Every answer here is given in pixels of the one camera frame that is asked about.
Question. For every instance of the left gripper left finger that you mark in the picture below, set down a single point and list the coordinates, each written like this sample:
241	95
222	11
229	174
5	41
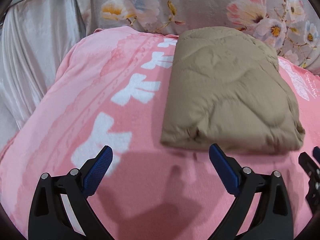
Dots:
60	209

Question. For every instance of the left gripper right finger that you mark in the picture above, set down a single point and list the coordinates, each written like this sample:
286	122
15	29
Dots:
273	217

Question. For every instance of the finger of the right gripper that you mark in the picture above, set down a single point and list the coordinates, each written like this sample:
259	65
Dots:
316	153
312	170

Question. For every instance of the khaki quilted puffer jacket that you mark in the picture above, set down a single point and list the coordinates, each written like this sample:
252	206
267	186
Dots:
225	88

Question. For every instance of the grey floral bed sheet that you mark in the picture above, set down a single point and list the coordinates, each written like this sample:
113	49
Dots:
291	27

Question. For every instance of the pink bow-print blanket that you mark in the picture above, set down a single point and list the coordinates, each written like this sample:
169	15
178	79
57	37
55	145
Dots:
111	89

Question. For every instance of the grey satin curtain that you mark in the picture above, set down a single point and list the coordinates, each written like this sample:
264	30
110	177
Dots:
35	37

